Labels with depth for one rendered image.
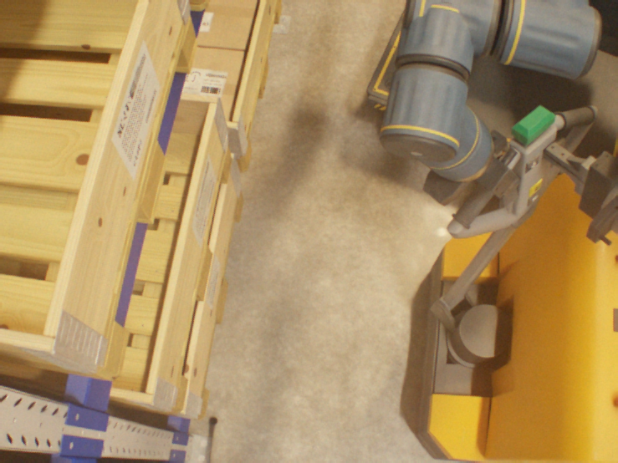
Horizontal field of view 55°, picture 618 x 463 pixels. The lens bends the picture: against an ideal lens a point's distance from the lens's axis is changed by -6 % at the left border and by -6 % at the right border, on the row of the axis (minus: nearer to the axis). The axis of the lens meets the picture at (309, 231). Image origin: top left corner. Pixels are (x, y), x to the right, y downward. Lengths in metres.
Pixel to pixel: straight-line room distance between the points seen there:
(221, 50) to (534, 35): 1.64
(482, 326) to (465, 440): 0.36
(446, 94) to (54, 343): 0.64
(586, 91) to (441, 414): 1.38
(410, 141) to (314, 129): 1.92
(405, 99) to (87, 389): 0.81
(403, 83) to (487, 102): 1.64
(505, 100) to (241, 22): 1.05
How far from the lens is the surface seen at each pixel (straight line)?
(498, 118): 2.46
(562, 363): 1.71
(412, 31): 0.89
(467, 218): 1.18
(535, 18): 0.91
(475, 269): 1.71
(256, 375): 2.40
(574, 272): 1.74
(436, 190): 1.04
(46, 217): 1.24
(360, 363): 2.41
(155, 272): 1.74
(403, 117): 0.84
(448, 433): 2.08
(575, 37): 0.92
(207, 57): 2.38
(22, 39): 1.49
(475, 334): 2.03
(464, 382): 2.16
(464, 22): 0.90
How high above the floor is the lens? 2.37
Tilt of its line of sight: 69 degrees down
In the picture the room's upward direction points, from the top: 2 degrees counter-clockwise
